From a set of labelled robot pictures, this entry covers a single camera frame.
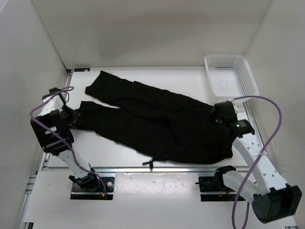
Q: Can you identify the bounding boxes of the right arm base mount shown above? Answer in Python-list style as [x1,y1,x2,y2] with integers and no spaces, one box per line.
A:
[195,173,236,202]

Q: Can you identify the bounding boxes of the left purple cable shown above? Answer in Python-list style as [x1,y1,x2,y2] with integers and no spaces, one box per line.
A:
[29,86,107,191]

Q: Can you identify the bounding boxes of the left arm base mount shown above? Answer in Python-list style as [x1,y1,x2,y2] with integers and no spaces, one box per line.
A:
[69,174,115,200]

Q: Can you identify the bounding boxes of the black trousers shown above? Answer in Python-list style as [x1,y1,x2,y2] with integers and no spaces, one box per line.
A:
[75,71,234,164]

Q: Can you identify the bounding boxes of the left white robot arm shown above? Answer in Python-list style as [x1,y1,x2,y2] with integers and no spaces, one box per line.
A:
[30,86,102,191]

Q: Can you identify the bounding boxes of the white plastic mesh basket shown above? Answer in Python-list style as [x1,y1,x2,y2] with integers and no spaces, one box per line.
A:
[204,54,259,103]

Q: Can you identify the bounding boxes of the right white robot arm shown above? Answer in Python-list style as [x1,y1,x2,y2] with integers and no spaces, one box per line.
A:
[214,101,302,223]

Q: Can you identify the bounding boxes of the aluminium front rail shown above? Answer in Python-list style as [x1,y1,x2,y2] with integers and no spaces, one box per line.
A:
[95,166,246,174]

